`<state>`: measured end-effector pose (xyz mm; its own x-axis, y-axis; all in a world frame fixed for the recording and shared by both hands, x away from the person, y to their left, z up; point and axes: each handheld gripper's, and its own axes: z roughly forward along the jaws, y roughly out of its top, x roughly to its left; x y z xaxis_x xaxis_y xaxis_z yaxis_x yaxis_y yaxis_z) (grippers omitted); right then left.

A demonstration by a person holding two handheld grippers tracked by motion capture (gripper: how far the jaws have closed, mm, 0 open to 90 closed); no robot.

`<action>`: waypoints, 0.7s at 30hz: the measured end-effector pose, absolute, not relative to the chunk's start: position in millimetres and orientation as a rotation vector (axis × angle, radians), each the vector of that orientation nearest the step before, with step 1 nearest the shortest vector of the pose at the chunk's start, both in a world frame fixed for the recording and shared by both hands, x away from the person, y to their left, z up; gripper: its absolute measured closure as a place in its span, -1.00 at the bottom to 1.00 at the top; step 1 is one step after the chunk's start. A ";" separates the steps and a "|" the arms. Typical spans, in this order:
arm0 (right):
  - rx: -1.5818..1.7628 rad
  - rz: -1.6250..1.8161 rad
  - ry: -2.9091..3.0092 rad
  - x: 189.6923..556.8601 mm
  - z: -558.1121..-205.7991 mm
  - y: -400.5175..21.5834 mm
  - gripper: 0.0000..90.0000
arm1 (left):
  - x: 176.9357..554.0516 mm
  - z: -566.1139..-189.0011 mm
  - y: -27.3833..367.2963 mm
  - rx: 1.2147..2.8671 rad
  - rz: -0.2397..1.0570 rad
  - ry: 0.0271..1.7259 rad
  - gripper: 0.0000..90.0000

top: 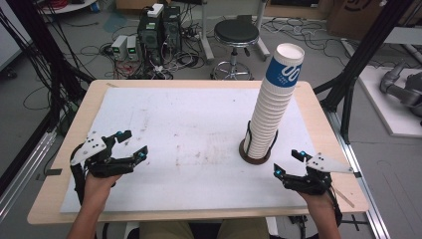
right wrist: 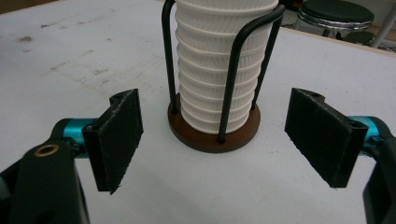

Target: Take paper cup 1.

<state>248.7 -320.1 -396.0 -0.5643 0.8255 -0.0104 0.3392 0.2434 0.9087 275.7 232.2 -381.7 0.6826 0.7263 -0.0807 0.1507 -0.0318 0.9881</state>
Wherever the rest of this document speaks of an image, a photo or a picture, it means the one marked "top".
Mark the aluminium rail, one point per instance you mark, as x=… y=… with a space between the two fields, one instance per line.
x=361 y=179
x=26 y=169

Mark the white metal stand leg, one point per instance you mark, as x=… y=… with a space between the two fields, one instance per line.
x=205 y=33
x=262 y=36

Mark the black computer tower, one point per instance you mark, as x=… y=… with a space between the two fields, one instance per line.
x=172 y=26
x=151 y=36

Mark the black tape strip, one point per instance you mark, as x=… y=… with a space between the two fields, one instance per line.
x=53 y=172
x=357 y=174

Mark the white table mat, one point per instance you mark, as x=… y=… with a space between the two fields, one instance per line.
x=199 y=116

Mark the grey power supply unit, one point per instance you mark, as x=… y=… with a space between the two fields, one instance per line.
x=118 y=46
x=132 y=46

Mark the dark cup holder stand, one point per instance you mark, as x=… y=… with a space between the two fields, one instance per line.
x=255 y=161

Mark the tall stack of paper cups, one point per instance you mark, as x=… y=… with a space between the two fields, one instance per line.
x=272 y=109

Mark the white box on computer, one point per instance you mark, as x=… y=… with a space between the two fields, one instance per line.
x=155 y=10

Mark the white floor platform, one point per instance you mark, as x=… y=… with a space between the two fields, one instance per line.
x=384 y=106

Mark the brown cardboard box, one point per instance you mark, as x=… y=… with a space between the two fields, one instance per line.
x=365 y=16

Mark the thin wooden stick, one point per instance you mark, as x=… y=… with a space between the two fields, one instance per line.
x=343 y=198

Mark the black round stool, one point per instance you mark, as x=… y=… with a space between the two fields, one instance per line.
x=236 y=32

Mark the person's leg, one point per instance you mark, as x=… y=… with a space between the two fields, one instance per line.
x=166 y=230
x=244 y=229

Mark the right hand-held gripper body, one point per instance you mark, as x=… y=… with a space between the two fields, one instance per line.
x=315 y=184

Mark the person's left hand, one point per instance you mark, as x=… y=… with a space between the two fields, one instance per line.
x=96 y=191

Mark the person's left leg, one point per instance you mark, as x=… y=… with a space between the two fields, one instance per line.
x=166 y=230

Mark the person's right leg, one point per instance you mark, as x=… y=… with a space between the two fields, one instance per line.
x=244 y=229

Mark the person's right hand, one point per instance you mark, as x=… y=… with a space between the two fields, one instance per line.
x=318 y=204

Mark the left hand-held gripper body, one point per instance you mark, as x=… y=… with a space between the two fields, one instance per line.
x=99 y=167

